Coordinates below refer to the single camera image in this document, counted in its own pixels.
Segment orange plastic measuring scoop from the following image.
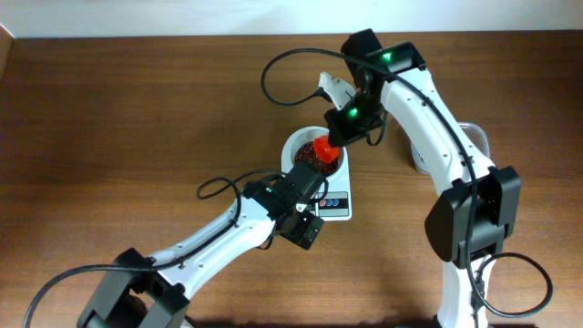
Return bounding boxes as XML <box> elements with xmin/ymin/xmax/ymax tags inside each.
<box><xmin>313</xmin><ymin>135</ymin><xmax>340</xmax><ymax>164</ymax></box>

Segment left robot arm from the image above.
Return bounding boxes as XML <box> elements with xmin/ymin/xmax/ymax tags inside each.
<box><xmin>77</xmin><ymin>160</ymin><xmax>327</xmax><ymax>327</ymax></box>

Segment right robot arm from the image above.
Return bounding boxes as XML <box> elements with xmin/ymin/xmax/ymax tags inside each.
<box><xmin>320</xmin><ymin>29</ymin><xmax>521</xmax><ymax>327</ymax></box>

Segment white digital kitchen scale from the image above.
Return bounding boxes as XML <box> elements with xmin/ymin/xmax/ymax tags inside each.
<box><xmin>306</xmin><ymin>149</ymin><xmax>353</xmax><ymax>221</ymax></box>

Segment white round bowl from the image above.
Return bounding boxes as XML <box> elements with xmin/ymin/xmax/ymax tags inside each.
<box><xmin>281</xmin><ymin>126</ymin><xmax>350</xmax><ymax>182</ymax></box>

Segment red beans in bowl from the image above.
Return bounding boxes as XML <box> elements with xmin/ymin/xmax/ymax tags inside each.
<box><xmin>293</xmin><ymin>141</ymin><xmax>339</xmax><ymax>177</ymax></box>

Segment clear plastic food container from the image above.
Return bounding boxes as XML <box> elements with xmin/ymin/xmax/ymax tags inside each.
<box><xmin>411</xmin><ymin>122</ymin><xmax>491</xmax><ymax>175</ymax></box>

